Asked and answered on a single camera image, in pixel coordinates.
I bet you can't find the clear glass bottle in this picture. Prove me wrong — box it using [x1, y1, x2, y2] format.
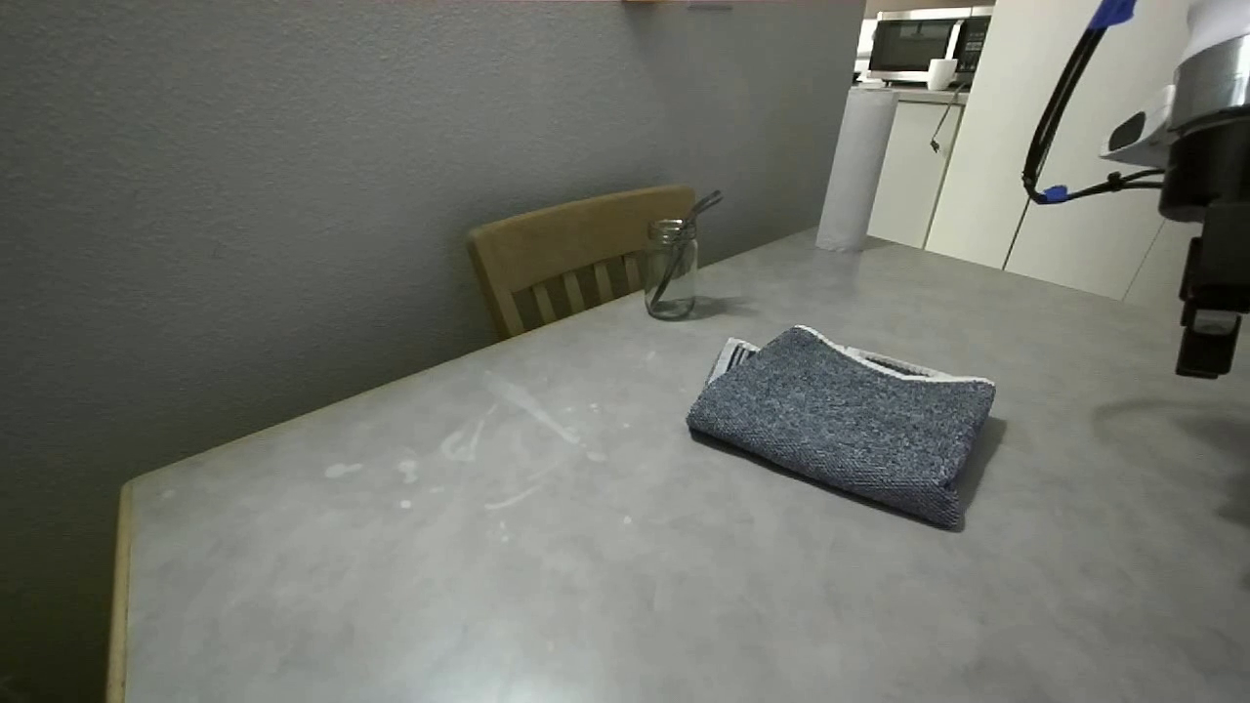
[649, 188, 726, 316]

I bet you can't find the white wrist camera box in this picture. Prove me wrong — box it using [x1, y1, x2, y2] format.
[1101, 105, 1180, 167]

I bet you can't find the white microwave oven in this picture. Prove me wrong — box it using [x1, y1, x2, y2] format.
[858, 8, 997, 94]

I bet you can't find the black cable with blue clips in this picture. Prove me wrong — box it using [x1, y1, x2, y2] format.
[1019, 0, 1168, 208]

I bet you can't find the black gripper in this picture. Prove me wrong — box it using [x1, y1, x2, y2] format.
[1159, 109, 1250, 382]

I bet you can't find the clear glass jar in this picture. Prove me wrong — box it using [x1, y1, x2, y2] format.
[641, 215, 707, 324]

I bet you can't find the white counter cabinet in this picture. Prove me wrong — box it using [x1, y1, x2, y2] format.
[869, 84, 969, 253]

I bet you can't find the wooden slat-back chair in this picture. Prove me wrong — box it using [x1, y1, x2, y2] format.
[464, 182, 698, 342]

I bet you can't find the blue grey striped towel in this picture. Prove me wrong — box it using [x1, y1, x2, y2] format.
[684, 318, 1003, 533]

